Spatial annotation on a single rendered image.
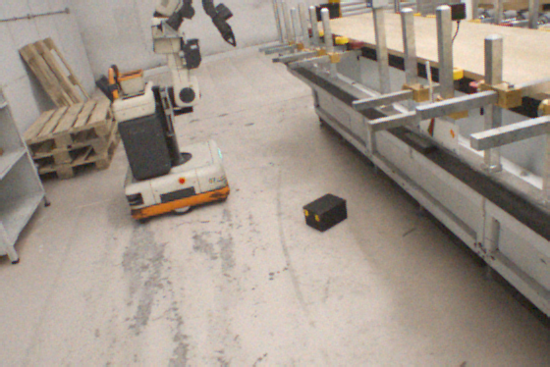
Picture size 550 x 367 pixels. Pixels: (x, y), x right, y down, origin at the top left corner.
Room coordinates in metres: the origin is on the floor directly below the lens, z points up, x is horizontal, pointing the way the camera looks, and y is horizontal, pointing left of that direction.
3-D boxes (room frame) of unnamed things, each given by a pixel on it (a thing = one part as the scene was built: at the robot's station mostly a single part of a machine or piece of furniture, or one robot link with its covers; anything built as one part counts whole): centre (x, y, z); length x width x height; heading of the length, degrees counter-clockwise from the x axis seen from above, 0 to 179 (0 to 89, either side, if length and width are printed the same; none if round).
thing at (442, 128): (1.46, -0.59, 0.75); 0.26 x 0.01 x 0.10; 8
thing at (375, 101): (1.64, -0.55, 0.84); 0.43 x 0.03 x 0.04; 98
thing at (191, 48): (3.03, 0.39, 0.99); 0.28 x 0.16 x 0.22; 8
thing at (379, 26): (1.94, -0.55, 0.93); 0.05 x 0.05 x 0.45; 8
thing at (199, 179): (2.99, 0.68, 0.16); 0.67 x 0.64 x 0.25; 98
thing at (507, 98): (1.16, -0.66, 0.95); 0.14 x 0.06 x 0.05; 8
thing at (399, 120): (1.38, -0.54, 0.84); 0.43 x 0.03 x 0.04; 98
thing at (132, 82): (2.97, 0.79, 0.87); 0.23 x 0.15 x 0.11; 8
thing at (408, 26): (1.68, -0.59, 0.91); 0.04 x 0.04 x 0.48; 8
